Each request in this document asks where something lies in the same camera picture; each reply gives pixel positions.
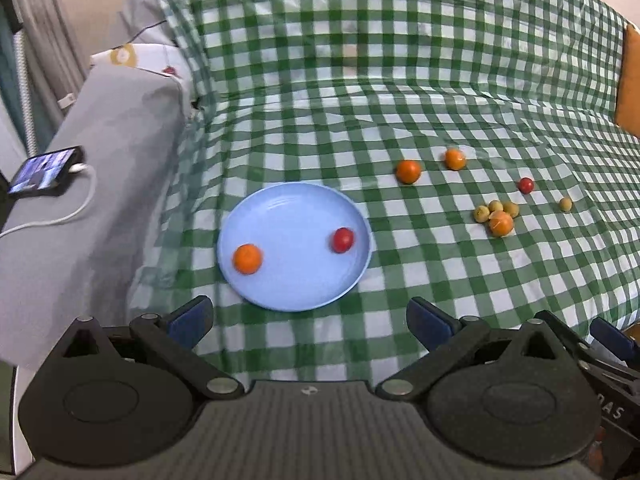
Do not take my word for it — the grey curtain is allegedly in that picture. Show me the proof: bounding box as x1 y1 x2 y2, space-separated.
7 0 88 106

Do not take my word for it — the orange cushion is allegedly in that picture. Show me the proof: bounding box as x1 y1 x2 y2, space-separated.
614 24 640 138

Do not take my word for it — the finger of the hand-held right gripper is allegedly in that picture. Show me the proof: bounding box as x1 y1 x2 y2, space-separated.
589 316 640 365
537 309 595 363

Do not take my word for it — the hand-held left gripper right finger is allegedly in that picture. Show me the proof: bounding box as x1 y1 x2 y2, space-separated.
375 296 576 402

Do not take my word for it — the black smartphone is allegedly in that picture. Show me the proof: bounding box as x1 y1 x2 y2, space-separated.
7 146 85 196

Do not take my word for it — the green checked cloth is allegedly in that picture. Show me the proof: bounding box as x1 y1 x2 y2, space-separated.
125 0 640 391

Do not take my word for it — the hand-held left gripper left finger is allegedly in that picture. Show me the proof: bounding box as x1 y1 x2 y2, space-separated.
62 296 246 402

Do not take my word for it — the printed white pillow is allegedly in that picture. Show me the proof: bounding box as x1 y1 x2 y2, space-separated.
90 42 188 81

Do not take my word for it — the blue plate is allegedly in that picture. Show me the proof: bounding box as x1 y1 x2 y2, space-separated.
216 183 373 312

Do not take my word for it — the grey sofa cover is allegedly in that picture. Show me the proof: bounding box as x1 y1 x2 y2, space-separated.
0 0 196 366

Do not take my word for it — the white charging cable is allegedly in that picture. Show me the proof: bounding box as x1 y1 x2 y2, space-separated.
0 161 97 239

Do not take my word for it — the white ribbed hose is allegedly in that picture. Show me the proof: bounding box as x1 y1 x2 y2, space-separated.
14 32 38 158

